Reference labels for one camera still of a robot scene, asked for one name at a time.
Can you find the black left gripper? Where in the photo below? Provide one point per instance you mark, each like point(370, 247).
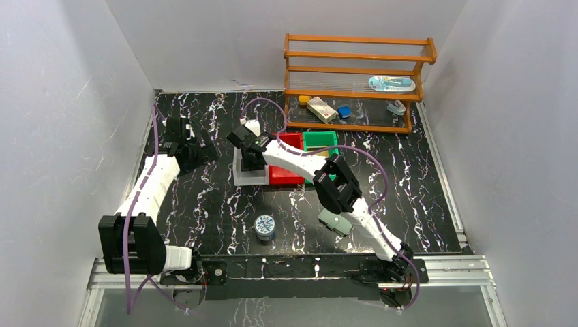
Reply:
point(176, 131)

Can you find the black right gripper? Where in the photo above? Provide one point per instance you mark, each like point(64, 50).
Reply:
point(248, 164)

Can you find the grey-green card holder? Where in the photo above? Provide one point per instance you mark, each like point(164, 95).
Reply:
point(335, 223)

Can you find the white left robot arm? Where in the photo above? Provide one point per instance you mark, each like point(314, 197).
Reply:
point(130, 240)

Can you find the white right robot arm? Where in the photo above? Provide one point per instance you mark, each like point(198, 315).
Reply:
point(338, 191)

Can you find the white plastic bin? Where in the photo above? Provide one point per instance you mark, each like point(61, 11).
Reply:
point(248, 178)

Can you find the green plastic bin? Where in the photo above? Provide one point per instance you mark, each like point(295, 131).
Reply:
point(315, 140)

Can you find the white cardboard box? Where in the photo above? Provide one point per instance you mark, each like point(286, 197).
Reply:
point(321, 109)

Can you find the round patterned tin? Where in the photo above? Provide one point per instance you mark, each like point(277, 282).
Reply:
point(265, 229)

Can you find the small blue block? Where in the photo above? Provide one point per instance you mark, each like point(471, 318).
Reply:
point(344, 112)

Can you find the orange wooden shelf rack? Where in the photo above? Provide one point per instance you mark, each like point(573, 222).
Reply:
point(337, 69)

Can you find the teal packaged tool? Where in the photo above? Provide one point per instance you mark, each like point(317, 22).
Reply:
point(391, 84)

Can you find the white tape dispenser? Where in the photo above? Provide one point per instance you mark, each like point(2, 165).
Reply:
point(397, 108)

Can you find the aluminium frame rail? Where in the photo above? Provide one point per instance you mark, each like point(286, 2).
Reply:
point(442, 270)

